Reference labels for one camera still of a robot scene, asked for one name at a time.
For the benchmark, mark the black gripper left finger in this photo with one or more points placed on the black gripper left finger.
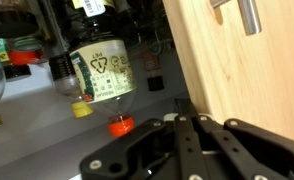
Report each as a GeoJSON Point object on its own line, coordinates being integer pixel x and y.
{"type": "Point", "coordinates": [133, 150]}

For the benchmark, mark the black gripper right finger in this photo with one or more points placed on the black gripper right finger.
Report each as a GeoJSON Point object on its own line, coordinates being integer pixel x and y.
{"type": "Point", "coordinates": [260, 153]}

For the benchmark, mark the light wooden cabinet door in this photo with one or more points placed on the light wooden cabinet door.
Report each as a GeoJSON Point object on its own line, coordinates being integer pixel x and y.
{"type": "Point", "coordinates": [253, 83]}

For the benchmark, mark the small dark brown bottle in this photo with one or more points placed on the small dark brown bottle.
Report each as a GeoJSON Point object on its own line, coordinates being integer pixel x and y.
{"type": "Point", "coordinates": [154, 75]}

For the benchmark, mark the soy sauce bottle orange cap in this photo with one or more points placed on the soy sauce bottle orange cap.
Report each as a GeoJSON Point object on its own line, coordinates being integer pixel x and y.
{"type": "Point", "coordinates": [103, 66]}

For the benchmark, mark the dark bottle yellow cap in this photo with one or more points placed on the dark bottle yellow cap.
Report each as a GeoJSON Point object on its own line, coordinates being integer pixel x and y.
{"type": "Point", "coordinates": [65, 80]}

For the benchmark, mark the jar with black lid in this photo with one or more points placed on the jar with black lid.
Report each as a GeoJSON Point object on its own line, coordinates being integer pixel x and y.
{"type": "Point", "coordinates": [10, 20]}

